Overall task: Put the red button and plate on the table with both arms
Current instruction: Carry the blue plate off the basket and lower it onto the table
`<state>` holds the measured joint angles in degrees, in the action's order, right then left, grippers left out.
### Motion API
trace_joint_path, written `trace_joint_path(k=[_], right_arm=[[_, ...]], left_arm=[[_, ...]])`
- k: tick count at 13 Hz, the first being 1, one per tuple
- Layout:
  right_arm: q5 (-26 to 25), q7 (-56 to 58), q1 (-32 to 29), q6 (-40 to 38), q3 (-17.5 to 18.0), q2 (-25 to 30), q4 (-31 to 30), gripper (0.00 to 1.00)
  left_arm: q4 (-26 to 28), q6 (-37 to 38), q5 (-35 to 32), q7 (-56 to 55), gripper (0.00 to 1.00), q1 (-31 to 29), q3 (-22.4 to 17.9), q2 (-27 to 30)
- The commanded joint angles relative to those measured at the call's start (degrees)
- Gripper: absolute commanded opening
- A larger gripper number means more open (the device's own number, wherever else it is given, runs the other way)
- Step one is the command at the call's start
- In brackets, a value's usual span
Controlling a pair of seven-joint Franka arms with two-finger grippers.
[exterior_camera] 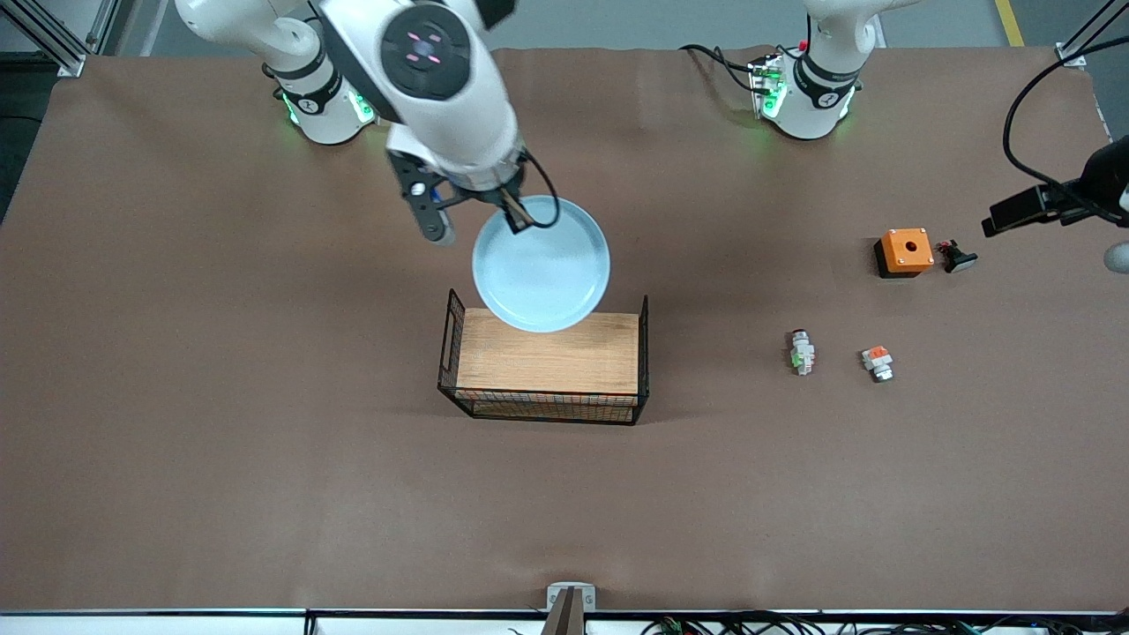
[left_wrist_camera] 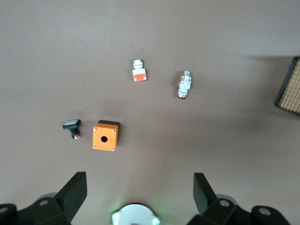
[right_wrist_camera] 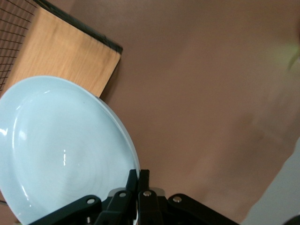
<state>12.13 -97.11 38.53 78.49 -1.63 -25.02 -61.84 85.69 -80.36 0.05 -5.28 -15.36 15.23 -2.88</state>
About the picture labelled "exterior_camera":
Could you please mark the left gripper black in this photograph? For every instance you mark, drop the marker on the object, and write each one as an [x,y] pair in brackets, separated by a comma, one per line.
[1108,175]

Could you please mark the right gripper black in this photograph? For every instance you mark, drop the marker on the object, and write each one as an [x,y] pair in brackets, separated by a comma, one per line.
[491,190]

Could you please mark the light blue round plate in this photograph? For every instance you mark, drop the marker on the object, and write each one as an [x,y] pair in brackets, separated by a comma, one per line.
[547,273]

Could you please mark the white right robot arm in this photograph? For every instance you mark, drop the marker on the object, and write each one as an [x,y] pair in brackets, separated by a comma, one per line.
[459,106]

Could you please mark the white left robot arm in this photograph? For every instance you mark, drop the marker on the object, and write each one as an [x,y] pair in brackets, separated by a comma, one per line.
[811,123]

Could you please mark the black push button white head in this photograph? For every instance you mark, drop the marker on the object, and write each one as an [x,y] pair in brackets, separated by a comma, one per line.
[956,257]

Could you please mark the orange button box with hole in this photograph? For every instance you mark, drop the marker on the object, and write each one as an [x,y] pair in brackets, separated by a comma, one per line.
[907,250]

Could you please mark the wooden board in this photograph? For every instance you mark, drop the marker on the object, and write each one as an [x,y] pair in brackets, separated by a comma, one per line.
[547,362]

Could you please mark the metal connector panel green light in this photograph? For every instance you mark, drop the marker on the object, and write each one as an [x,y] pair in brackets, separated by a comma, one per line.
[767,88]
[362,106]

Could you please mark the orange white contact block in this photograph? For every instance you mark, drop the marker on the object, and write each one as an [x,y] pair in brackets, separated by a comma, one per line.
[878,362]

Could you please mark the brown table cover sheet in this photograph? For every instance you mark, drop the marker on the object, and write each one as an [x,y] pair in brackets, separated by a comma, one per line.
[265,485]

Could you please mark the aluminium frame profile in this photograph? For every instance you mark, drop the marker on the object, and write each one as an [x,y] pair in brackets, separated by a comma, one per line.
[1094,26]
[53,40]

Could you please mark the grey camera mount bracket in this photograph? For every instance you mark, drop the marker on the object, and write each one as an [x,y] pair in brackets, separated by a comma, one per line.
[571,598]

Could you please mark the white table edge rail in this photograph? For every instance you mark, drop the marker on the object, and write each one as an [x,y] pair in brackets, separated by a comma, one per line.
[176,624]

